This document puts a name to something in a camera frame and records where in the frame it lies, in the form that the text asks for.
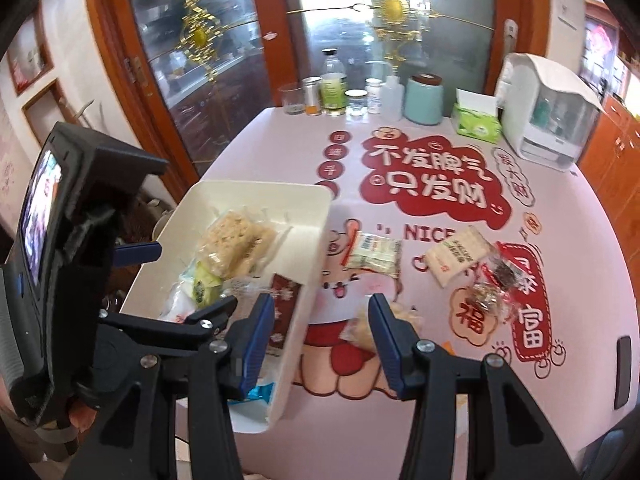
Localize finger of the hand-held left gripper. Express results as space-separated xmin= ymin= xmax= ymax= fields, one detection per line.
xmin=97 ymin=296 xmax=238 ymax=356
xmin=114 ymin=241 xmax=162 ymax=265

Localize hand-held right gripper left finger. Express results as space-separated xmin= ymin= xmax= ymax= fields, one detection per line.
xmin=65 ymin=292 xmax=276 ymax=480

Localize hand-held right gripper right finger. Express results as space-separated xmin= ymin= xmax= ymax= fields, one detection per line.
xmin=367 ymin=292 xmax=583 ymax=480

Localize clear rice cake packet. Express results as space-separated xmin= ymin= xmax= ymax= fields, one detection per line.
xmin=340 ymin=300 xmax=416 ymax=348
xmin=195 ymin=210 xmax=278 ymax=278

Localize clear bread package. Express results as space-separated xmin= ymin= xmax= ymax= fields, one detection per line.
xmin=160 ymin=265 xmax=201 ymax=323

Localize small green snack packet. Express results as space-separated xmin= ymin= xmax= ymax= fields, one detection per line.
xmin=192 ymin=260 xmax=226 ymax=308

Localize blue candy packet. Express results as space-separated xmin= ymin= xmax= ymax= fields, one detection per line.
xmin=227 ymin=382 xmax=277 ymax=411

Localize red patterned snack packet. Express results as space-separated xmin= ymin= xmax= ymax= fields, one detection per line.
xmin=267 ymin=272 xmax=307 ymax=358

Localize white plastic tray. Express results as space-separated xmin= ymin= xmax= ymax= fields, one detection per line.
xmin=120 ymin=180 xmax=335 ymax=435

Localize white and green snack packet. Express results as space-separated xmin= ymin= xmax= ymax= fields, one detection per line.
xmin=342 ymin=230 xmax=403 ymax=278

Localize clear bag of nuts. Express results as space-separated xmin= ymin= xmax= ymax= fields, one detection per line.
xmin=462 ymin=280 xmax=526 ymax=321

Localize cream cracker packet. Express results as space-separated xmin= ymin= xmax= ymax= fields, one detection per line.
xmin=424 ymin=225 xmax=497 ymax=288

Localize small nut packet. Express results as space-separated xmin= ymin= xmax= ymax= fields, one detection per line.
xmin=482 ymin=255 xmax=523 ymax=291

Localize wooden glass door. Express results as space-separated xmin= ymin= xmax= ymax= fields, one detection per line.
xmin=82 ymin=0 xmax=281 ymax=186
xmin=280 ymin=0 xmax=548 ymax=111

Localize clear drinking glass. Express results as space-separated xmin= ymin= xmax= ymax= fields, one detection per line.
xmin=278 ymin=82 xmax=306 ymax=116

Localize gold door ornament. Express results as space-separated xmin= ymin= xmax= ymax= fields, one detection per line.
xmin=177 ymin=0 xmax=223 ymax=86
xmin=350 ymin=0 xmax=436 ymax=68

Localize small silver can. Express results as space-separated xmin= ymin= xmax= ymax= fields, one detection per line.
xmin=302 ymin=76 xmax=323 ymax=117

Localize black rectangular object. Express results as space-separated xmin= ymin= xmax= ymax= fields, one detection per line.
xmin=614 ymin=336 xmax=633 ymax=411

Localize green tissue box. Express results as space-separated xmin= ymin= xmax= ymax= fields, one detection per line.
xmin=451 ymin=88 xmax=503 ymax=142

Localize small glass jar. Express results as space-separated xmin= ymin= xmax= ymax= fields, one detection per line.
xmin=345 ymin=89 xmax=369 ymax=117

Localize mint canister with brown lid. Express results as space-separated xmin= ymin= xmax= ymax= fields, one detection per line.
xmin=403 ymin=74 xmax=445 ymax=126

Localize white squeeze bottle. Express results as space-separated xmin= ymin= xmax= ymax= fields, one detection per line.
xmin=380 ymin=62 xmax=406 ymax=121

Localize white pill bottle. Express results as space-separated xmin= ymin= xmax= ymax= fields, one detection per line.
xmin=365 ymin=78 xmax=385 ymax=115

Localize glass bottle with green label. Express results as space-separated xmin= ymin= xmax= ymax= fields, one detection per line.
xmin=320 ymin=48 xmax=348 ymax=117

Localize white countertop appliance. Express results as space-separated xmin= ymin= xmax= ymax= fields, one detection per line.
xmin=494 ymin=52 xmax=606 ymax=172

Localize wooden cabinets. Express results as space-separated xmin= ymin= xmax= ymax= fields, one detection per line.
xmin=577 ymin=95 xmax=640 ymax=261

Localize wooden picture frame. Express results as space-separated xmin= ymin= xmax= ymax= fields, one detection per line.
xmin=20 ymin=80 xmax=76 ymax=133

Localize red framed wall picture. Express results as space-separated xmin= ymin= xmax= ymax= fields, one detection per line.
xmin=7 ymin=7 xmax=55 ymax=96

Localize silver door handle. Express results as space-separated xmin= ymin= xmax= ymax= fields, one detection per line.
xmin=502 ymin=19 xmax=518 ymax=61

